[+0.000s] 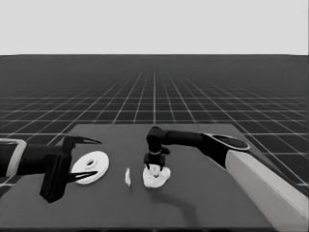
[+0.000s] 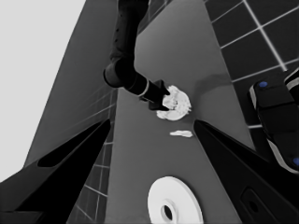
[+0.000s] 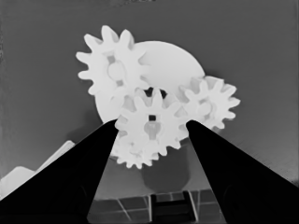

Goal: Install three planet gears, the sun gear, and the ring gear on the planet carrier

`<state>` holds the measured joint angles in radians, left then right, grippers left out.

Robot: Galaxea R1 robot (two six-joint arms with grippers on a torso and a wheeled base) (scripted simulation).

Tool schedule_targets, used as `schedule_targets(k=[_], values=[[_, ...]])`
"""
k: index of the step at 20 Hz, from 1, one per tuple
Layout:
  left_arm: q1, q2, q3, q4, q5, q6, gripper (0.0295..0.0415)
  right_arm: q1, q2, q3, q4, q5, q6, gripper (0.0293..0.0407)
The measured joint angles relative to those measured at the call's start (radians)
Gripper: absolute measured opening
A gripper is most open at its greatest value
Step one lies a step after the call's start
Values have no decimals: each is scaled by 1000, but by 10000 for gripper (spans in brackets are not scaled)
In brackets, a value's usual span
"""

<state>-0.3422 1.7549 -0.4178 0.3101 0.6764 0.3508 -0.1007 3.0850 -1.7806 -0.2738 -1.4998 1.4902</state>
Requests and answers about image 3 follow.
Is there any white round carrier with pins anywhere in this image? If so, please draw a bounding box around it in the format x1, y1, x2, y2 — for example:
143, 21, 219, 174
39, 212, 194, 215
94, 40, 206, 157

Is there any small white toothed gear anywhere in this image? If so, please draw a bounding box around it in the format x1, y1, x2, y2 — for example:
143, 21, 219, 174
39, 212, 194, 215
178, 76, 241, 131
110, 136, 166, 171

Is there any large white toothed gear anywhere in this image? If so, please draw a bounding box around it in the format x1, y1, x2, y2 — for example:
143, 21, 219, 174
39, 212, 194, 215
75, 25, 152, 98

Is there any white thin T-shaped piece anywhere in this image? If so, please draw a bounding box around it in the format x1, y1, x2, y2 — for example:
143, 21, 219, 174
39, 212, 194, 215
0, 139, 77, 201

